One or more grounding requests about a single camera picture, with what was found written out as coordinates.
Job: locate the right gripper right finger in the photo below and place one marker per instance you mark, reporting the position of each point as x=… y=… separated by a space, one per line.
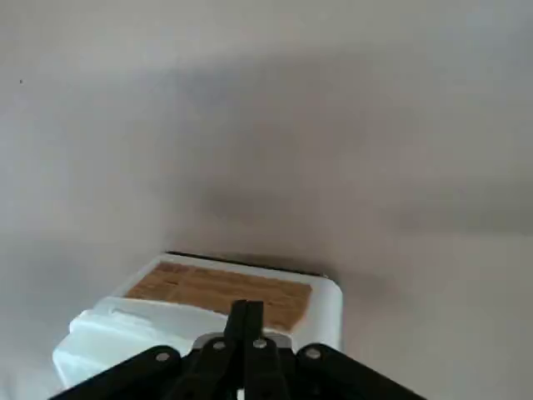
x=325 y=362

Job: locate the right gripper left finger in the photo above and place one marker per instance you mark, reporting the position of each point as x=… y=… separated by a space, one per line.
x=162 y=362

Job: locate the white plastic preservation box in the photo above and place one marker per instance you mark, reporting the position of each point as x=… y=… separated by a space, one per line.
x=325 y=300

